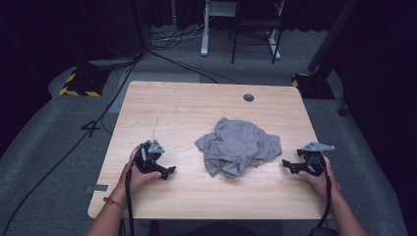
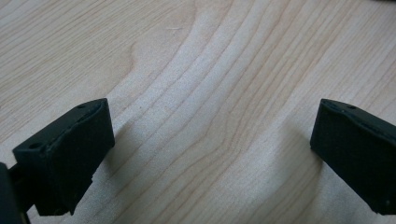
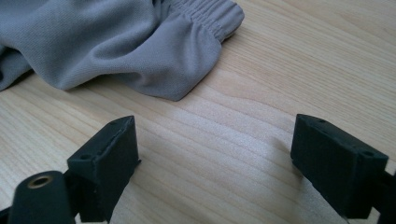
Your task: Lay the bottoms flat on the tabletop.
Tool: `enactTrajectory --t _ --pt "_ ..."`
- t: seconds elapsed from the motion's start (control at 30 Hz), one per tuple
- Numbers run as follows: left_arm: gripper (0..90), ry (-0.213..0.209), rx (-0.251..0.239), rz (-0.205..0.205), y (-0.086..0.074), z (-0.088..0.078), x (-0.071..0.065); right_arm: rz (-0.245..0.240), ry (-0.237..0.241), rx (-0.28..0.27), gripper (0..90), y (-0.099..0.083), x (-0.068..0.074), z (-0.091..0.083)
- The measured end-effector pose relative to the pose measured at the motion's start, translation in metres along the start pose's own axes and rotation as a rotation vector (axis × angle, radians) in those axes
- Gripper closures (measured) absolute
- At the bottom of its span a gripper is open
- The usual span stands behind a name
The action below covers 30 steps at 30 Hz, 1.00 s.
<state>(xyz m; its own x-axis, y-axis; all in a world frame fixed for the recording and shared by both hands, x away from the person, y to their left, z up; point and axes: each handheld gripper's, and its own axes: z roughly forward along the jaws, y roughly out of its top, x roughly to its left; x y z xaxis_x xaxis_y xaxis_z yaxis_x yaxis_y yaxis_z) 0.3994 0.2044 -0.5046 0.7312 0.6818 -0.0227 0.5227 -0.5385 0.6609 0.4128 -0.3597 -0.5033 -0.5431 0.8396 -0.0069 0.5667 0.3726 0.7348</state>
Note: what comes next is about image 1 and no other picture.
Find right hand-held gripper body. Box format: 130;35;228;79
296;141;336;176

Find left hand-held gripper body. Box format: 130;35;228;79
133;140;166;175

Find grey pants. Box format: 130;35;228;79
194;117;283;180

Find person's right hand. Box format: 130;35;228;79
297;156;340;200

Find person's left hand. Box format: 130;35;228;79
116;145;163;198

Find grey tape strip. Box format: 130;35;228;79
86;184;109;194

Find black tape cross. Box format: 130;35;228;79
81;120;101;138

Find black yellow striped stand base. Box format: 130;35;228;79
58;67;111;97
291;72;336;100

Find person's dark clothing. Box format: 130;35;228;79
149;220;284;236

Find dark slanted stand pole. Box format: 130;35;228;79
307;0;360;74

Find black metal chair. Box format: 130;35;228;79
230;0;284;65

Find right hand-held gripper black cable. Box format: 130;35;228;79
308;156;338;236

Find hand-held gripper black cable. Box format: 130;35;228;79
125;166;136;236
308;156;338;236

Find left hand-held gripper black cable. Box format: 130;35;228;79
125;166;136;236

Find red string bracelet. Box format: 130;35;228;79
102;196;126;210

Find long black floor cable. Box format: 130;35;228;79
0;53;144;235

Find bundle of floor cables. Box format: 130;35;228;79
149;19;206;51

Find white desk frame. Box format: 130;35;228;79
200;0;282;61

